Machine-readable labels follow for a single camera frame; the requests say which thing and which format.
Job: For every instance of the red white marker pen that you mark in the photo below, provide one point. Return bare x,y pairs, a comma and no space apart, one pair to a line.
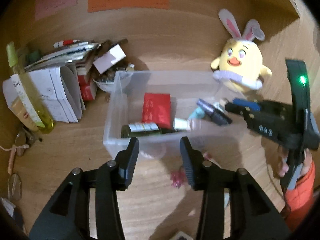
64,43

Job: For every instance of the right hand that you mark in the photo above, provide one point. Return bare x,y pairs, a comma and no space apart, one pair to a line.
283,168

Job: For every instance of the white ceramic bowl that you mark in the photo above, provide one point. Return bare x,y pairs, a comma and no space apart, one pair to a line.
107,83

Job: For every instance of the white red lip balm tube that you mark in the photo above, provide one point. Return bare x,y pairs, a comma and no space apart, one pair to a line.
185,124

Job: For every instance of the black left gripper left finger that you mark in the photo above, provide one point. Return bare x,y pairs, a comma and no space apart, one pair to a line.
126,162

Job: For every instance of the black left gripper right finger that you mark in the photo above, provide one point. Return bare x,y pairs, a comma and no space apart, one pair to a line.
193,160

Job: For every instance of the red small box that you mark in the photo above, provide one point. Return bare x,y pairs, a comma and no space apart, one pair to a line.
88,87

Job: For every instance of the blue Max staples box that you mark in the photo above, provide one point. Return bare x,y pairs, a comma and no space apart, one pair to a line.
181,236

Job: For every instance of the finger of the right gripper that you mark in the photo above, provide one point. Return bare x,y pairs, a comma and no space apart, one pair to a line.
243,111
245,103

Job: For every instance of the orange sleeve forearm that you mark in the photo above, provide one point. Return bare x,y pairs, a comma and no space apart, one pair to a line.
300,200

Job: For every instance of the clear plastic storage bin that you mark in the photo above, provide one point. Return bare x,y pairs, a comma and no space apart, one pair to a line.
185,88

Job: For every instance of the dark green glass bottle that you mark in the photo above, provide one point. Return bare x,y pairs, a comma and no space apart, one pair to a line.
143,129

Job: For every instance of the yellow chick bunny plush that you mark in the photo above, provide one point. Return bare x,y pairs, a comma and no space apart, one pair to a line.
241,61

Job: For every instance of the white paper boxes stack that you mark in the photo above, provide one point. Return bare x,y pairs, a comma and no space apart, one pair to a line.
59,90

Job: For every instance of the beige wooden stick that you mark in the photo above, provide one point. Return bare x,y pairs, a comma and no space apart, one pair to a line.
11,159

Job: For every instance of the teal small item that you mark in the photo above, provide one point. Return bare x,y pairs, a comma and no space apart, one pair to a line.
198,113

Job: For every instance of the metal nail clipper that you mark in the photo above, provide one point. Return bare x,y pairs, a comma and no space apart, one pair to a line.
26,138

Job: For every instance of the red envelope packet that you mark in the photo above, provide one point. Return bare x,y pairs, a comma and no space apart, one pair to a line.
157,109

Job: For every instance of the small pink white box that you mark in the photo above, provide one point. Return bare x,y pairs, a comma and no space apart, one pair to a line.
109,59

